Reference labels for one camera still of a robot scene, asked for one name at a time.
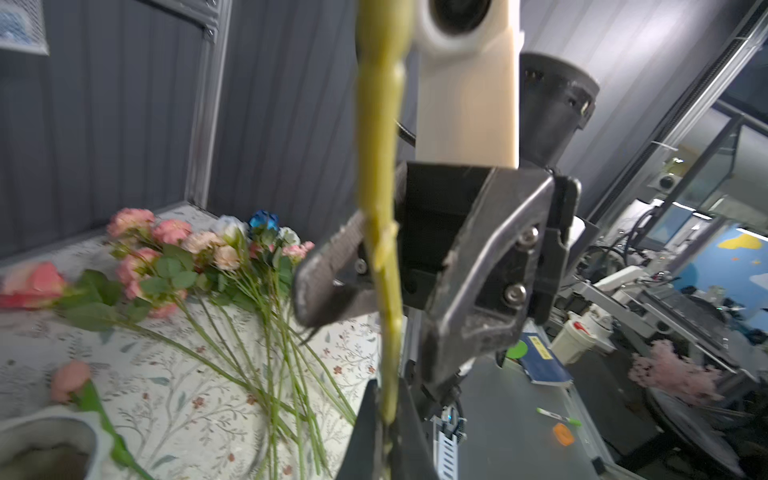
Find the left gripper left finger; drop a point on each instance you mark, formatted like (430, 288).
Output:
(364, 455)

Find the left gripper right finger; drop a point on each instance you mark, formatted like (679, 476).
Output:
(411, 455)

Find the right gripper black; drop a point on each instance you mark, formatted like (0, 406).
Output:
(483, 250)

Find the cream white rose stem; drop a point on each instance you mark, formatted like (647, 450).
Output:
(383, 34)

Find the white ribbed ceramic vase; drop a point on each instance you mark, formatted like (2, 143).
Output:
(54, 443)

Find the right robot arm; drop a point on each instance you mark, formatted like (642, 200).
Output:
(557, 100)

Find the bunch of artificial flowers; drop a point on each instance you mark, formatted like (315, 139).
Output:
(231, 284)

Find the floral table mat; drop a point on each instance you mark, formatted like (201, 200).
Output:
(178, 418)

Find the small pink bud stem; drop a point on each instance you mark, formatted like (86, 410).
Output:
(72, 383)

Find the single pink rose on mat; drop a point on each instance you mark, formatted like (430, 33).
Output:
(93, 303)

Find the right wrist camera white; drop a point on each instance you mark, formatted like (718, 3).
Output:
(468, 105)

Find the white wire wall basket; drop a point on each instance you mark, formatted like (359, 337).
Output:
(23, 27)

